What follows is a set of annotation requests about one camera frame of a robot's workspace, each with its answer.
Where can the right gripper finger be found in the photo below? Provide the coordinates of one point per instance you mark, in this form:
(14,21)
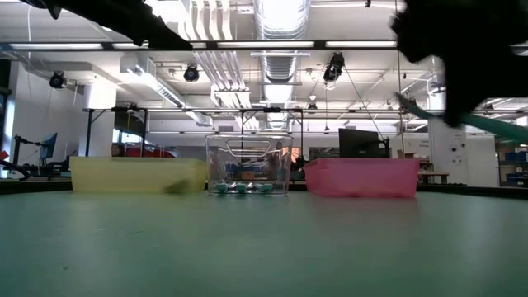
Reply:
(460,107)

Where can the green table mat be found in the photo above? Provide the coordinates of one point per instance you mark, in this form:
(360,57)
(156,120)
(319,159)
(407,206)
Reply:
(123,247)

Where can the black rig crossbar with lights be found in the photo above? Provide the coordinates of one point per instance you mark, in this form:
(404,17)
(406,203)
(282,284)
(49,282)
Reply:
(264,44)

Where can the black aluminium table frame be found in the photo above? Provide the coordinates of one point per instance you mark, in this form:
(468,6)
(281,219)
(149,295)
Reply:
(37,186)

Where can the white ceiling pipes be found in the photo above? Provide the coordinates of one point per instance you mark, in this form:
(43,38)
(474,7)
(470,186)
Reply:
(214,62)

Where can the person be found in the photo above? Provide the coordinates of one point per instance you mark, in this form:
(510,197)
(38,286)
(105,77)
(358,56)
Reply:
(117,150)
(298,160)

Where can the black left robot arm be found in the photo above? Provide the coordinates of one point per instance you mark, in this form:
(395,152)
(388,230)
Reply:
(123,20)

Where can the pink plastic bin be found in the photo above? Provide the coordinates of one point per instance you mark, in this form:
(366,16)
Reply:
(359,177)

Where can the small blue-lit monitor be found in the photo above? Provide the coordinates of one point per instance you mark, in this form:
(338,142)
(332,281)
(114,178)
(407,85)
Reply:
(49,144)

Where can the black ceiling spotlight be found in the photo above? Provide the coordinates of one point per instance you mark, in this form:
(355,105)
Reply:
(408,103)
(57,79)
(334,68)
(191,73)

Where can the wooden side table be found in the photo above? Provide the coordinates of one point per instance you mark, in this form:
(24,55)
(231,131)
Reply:
(433,174)

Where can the black monitor on stand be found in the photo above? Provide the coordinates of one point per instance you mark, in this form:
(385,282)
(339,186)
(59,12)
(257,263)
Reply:
(359,143)

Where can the black background rig frame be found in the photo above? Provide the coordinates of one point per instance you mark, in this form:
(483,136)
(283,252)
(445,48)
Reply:
(88,132)

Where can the background black robot arm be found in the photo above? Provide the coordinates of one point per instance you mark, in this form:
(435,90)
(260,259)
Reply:
(16,165)
(57,168)

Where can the clear plastic bin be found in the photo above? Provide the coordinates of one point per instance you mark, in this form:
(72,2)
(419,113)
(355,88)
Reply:
(247,165)

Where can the silver ribbed ventilation duct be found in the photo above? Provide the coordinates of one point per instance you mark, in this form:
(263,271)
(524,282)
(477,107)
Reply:
(280,62)

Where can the yellow-green plastic bin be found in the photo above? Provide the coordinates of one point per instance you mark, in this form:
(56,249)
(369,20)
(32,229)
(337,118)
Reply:
(136,175)

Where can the shelf with blue bins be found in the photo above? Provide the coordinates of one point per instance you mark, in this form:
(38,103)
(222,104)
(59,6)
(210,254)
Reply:
(515,158)

